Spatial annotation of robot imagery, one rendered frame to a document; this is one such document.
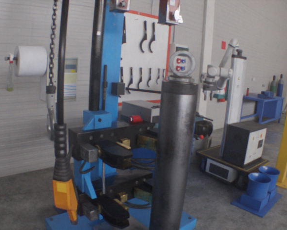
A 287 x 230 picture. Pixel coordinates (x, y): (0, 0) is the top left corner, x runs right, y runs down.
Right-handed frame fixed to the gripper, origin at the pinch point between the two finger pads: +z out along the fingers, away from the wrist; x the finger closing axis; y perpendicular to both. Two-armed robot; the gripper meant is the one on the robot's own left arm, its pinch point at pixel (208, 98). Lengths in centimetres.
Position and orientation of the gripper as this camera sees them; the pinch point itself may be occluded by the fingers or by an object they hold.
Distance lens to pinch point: 253.6
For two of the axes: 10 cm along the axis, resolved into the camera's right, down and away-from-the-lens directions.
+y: 3.9, 2.5, -8.9
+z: -0.7, 9.7, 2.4
